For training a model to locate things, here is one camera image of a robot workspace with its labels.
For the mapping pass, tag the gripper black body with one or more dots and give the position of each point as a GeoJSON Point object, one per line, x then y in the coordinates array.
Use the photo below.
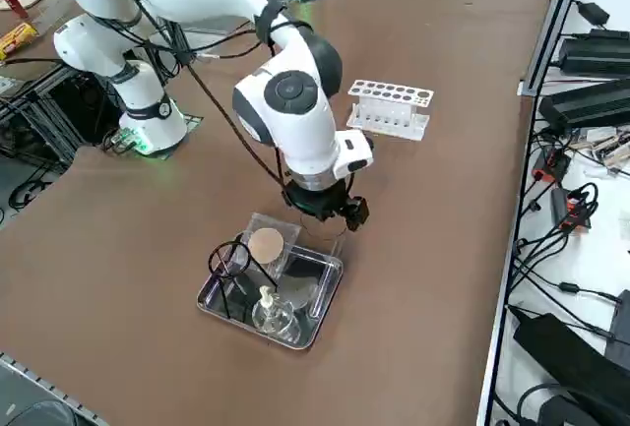
{"type": "Point", "coordinates": [317, 202]}

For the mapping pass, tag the glass alcohol lamp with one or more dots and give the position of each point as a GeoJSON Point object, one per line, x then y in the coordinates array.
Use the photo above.
{"type": "Point", "coordinates": [270, 320]}

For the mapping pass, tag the white test tube rack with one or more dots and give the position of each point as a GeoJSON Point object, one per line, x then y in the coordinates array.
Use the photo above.
{"type": "Point", "coordinates": [389, 94]}

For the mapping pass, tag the orange black connector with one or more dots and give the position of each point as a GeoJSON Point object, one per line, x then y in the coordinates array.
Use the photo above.
{"type": "Point", "coordinates": [576, 214]}
{"type": "Point", "coordinates": [551, 165]}

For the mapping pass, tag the large black power supply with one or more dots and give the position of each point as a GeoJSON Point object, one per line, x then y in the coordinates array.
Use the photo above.
{"type": "Point", "coordinates": [595, 54]}
{"type": "Point", "coordinates": [556, 342]}
{"type": "Point", "coordinates": [585, 103]}

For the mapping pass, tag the small black power adapter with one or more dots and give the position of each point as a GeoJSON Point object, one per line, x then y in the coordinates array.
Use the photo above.
{"type": "Point", "coordinates": [595, 13]}

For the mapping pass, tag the yellow snack packet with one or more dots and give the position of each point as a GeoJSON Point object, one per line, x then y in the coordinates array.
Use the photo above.
{"type": "Point", "coordinates": [17, 40]}

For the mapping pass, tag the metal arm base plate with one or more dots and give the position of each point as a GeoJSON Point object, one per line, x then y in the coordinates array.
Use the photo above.
{"type": "Point", "coordinates": [192, 123]}

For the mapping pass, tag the aluminium frame post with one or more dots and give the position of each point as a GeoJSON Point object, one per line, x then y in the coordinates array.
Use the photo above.
{"type": "Point", "coordinates": [555, 22]}

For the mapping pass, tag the grey metal rail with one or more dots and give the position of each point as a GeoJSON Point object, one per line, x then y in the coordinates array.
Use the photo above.
{"type": "Point", "coordinates": [29, 377]}

